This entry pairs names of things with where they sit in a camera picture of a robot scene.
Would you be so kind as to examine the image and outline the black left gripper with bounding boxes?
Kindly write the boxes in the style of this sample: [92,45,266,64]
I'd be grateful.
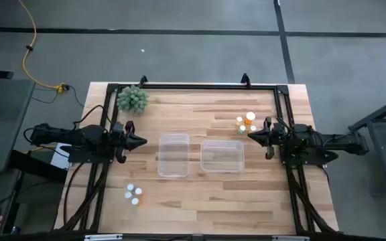
[108,120,148,165]

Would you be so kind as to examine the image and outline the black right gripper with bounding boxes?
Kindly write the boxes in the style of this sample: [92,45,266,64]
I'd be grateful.
[247,116,288,161]

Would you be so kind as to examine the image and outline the large orange pill bottle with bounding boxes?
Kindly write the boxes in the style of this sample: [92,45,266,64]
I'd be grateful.
[244,111,257,126]

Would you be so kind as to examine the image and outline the wide clear plastic bin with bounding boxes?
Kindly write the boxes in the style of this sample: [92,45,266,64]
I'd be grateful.
[200,139,246,173]

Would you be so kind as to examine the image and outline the narrow clear plastic bin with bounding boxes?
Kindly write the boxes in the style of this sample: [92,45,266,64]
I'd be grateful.
[157,133,191,178]

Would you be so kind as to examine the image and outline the green spiky plant ball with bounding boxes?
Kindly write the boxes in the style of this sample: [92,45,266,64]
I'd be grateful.
[116,84,149,114]

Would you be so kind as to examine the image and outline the white box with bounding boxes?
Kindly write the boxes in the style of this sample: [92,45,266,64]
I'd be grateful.
[50,143,72,171]

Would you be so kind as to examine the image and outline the grey metal stand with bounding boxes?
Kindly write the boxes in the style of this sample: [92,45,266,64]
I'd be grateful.
[348,92,386,197]

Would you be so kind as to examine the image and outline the grey desk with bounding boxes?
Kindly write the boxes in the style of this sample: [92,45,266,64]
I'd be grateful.
[0,78,36,173]

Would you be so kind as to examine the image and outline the black aluminium table frame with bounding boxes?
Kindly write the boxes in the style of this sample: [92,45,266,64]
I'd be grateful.
[58,82,340,235]

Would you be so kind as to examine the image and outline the black floor cable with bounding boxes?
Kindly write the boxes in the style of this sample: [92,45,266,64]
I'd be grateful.
[31,84,85,108]

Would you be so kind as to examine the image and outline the yellow cable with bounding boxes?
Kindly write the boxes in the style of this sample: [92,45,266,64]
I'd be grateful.
[17,0,67,94]

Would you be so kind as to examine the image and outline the silver metal bracket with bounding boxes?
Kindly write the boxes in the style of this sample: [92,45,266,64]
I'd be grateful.
[84,234,123,241]
[271,235,310,241]

